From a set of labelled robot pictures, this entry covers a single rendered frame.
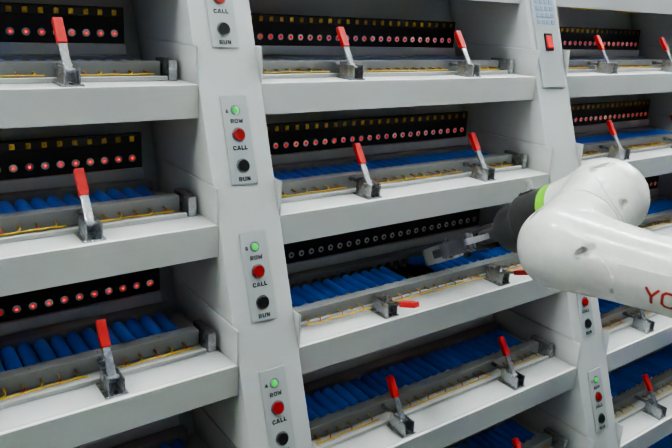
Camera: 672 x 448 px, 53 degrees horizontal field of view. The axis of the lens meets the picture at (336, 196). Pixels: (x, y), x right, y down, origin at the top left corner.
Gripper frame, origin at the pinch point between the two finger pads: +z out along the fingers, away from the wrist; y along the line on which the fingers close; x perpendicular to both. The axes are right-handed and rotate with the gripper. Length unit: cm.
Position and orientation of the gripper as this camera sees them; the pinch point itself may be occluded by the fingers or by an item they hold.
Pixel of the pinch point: (442, 252)
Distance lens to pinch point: 121.6
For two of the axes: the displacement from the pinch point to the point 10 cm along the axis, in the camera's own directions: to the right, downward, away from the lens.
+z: -5.2, 2.8, 8.1
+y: -8.2, 1.2, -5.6
